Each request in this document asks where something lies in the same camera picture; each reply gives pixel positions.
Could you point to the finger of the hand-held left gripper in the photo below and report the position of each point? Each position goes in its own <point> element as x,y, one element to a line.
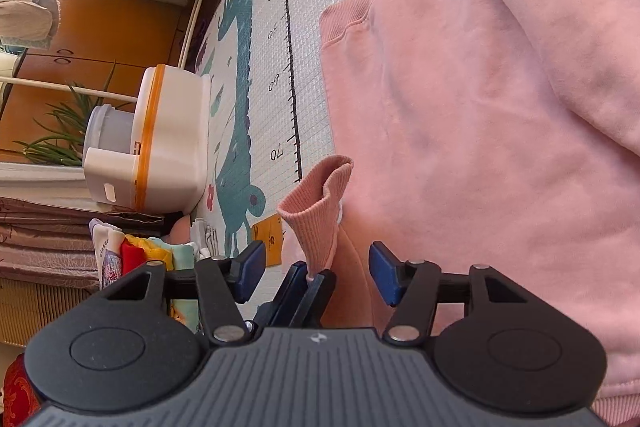
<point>317,299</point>
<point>287,294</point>

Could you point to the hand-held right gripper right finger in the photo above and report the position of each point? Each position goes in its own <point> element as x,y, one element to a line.
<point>385,275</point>

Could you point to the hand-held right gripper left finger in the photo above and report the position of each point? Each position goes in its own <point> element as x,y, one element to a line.
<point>252,270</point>

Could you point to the pink sweatshirt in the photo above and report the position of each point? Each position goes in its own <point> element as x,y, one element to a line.
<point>475,107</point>

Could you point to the row of colourful folded clothes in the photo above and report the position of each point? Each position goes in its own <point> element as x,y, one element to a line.
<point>132,254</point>

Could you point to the orange card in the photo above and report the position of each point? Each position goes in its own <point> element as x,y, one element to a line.
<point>270,237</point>

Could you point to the white orange storage box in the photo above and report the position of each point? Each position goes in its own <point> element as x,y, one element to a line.
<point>175,132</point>

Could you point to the small white plastic bin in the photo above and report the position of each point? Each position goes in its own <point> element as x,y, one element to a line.
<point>107,177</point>

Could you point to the translucent white plastic container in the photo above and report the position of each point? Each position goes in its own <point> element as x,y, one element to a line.
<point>107,129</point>

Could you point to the brown floral curtain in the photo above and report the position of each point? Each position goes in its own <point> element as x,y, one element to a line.
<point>50,247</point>

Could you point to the animal print play mat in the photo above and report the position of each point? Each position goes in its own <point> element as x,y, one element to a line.
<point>310,57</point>

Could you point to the green potted plant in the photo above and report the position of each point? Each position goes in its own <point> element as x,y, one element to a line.
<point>60,122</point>

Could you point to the white rack tube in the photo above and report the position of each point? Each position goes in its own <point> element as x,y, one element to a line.
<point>75,89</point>

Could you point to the white pipe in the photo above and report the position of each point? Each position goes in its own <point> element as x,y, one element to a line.
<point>192,22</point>

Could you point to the red cloth with gold trim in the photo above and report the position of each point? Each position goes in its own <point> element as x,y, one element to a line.
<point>17,387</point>

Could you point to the wooden cabinet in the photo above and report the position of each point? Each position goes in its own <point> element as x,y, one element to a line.
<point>100,32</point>

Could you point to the beige hanging cloth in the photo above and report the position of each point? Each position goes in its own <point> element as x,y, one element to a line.
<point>25,22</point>

